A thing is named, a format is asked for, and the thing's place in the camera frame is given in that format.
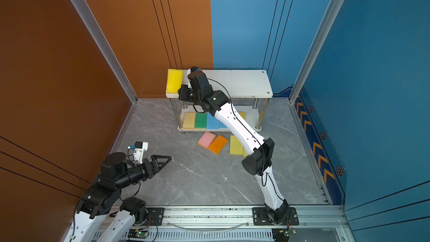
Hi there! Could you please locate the pale yellow sponge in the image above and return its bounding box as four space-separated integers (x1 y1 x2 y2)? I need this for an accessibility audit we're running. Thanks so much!
182 112 196 130

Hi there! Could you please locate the green sponge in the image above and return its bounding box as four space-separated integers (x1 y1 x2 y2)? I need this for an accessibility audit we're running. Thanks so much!
194 113 207 129

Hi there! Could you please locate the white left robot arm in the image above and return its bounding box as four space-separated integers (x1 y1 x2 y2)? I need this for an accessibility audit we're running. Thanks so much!
62 152 172 242

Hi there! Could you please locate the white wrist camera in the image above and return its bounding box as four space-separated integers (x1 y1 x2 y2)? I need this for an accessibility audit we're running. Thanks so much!
127 141 148 164
189 66 200 73

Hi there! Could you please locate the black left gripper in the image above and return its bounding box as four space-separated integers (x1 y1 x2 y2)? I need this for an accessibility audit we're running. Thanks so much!
116 155 172 190

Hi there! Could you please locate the orange sponge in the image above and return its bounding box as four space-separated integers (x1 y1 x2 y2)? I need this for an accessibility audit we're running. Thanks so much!
208 135 228 155

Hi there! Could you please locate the green circuit board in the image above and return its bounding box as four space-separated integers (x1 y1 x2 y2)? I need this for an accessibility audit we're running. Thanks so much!
127 229 149 241
272 228 297 242

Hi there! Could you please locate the aluminium corner post right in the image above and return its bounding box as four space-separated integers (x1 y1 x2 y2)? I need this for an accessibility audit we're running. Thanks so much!
289 0 344 104

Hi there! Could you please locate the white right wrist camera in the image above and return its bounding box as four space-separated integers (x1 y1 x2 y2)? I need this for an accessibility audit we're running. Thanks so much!
189 66 200 73

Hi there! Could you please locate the green circuit board right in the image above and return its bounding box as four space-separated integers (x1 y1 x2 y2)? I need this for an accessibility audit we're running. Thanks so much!
272 228 297 242

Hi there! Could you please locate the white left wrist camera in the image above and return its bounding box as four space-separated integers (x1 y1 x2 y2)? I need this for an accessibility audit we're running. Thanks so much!
127 141 148 164

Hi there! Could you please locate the green circuit board left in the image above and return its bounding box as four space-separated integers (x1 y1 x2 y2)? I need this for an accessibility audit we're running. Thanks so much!
127 229 149 241

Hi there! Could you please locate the blue sponge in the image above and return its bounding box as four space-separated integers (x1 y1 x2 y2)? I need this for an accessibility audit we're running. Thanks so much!
206 113 220 131
218 121 228 130

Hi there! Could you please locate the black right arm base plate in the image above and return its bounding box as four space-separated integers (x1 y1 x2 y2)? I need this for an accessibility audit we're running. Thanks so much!
252 207 300 226

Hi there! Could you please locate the aluminium front rail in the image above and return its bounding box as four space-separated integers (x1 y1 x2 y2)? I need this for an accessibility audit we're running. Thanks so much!
60 204 357 242

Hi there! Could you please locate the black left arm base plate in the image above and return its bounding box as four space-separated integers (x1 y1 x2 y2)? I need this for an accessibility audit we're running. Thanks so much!
144 207 165 226

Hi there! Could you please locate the aluminium corner post left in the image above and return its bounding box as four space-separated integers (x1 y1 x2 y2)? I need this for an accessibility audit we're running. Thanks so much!
70 0 138 104

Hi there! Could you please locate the aluminium corner post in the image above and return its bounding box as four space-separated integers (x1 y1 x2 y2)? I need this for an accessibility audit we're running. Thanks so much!
70 0 138 104
289 0 344 104

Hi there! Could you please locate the bright yellow sponge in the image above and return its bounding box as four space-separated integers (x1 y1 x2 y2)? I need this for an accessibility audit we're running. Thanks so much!
166 69 183 94

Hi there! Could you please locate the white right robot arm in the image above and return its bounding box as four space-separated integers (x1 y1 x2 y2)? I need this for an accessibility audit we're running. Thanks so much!
178 67 290 225

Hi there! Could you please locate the pink sponge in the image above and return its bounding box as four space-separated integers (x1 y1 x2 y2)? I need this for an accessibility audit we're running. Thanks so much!
197 132 217 150

